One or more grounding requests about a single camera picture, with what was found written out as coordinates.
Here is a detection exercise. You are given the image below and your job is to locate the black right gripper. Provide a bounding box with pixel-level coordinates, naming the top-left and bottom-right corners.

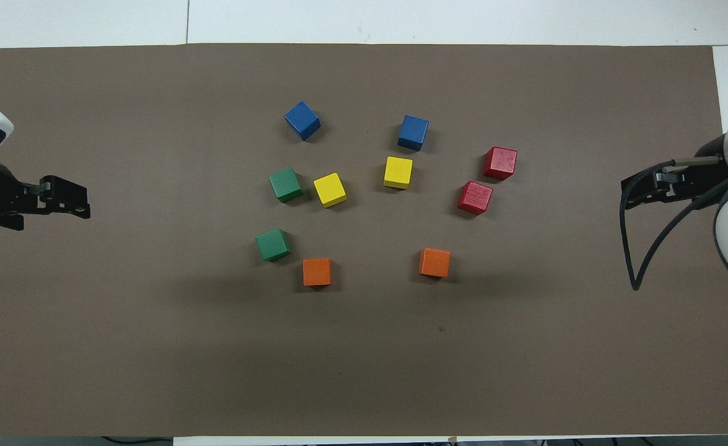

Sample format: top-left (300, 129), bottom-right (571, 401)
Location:
top-left (627, 135), bottom-right (728, 210)

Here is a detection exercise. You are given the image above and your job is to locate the red wooden cube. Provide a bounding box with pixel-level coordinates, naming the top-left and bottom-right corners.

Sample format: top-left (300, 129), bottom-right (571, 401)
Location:
top-left (457, 181), bottom-right (494, 216)
top-left (483, 146), bottom-right (518, 181)

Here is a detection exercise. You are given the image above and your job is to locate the green wooden cube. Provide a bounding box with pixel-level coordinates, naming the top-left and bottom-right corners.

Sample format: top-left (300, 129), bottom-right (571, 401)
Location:
top-left (255, 228), bottom-right (291, 262)
top-left (268, 167), bottom-right (304, 203)

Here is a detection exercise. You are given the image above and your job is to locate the orange wooden cube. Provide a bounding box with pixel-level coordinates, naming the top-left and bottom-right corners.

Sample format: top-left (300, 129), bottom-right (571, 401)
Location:
top-left (419, 248), bottom-right (451, 279)
top-left (302, 258), bottom-right (333, 287)

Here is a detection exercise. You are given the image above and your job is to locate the blue wooden cube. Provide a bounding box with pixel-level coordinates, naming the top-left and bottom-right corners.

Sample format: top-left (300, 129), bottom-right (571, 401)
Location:
top-left (397, 115), bottom-right (430, 152)
top-left (284, 101), bottom-right (322, 142)

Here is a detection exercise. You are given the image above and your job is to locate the yellow wooden cube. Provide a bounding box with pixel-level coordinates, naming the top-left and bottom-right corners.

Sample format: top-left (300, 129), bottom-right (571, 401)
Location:
top-left (313, 172), bottom-right (348, 208)
top-left (383, 156), bottom-right (414, 190)

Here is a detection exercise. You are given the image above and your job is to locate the brown table mat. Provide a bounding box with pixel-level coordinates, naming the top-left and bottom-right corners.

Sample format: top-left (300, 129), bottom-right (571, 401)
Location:
top-left (0, 43), bottom-right (728, 438)

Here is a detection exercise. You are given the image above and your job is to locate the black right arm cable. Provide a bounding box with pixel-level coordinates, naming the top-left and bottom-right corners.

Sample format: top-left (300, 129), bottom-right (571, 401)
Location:
top-left (619, 157), bottom-right (728, 292)

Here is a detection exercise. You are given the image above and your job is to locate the black floor cable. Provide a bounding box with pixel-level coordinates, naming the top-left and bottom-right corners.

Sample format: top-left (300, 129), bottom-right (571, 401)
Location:
top-left (100, 436), bottom-right (173, 446)

